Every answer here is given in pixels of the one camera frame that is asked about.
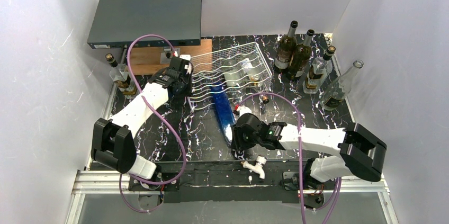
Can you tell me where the blue square glass bottle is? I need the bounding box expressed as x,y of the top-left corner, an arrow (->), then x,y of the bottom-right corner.
210,85 -> 235,146

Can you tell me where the clear bottle copper cap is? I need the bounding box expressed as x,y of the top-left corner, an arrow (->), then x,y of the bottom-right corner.
240,56 -> 266,92

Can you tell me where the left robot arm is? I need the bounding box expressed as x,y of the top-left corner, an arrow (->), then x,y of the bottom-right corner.
91,55 -> 193,180

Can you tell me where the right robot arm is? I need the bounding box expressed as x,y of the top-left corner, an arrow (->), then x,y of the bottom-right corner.
231,113 -> 387,183

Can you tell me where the dark green wine bottle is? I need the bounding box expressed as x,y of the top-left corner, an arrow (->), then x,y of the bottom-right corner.
274,20 -> 298,73

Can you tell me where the square clear bottle gold label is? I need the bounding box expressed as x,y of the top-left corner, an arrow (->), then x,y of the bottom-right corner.
303,46 -> 336,94

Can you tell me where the tall clear bottle black label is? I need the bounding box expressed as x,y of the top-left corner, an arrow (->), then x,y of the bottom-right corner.
319,60 -> 364,111

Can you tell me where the wooden board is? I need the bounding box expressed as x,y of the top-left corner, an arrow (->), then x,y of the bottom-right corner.
130,39 -> 212,75

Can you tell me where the white faucet tap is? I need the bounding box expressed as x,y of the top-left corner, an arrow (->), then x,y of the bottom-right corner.
240,155 -> 267,179

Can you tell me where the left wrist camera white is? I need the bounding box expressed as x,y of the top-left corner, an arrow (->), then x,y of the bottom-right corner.
179,54 -> 191,61

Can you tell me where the grey metal stand bracket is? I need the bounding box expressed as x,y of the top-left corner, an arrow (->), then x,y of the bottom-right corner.
160,47 -> 181,64

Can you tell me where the grey rack-mount device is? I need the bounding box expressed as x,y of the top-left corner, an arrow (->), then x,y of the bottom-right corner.
87,0 -> 202,49

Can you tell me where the white wire wine rack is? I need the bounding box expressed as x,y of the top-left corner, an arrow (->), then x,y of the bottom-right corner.
188,42 -> 273,111

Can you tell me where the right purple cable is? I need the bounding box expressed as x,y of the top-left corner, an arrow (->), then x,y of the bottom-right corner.
236,92 -> 343,224

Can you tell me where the aluminium rail frame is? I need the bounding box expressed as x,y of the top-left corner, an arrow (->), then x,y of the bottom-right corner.
66,171 -> 398,223

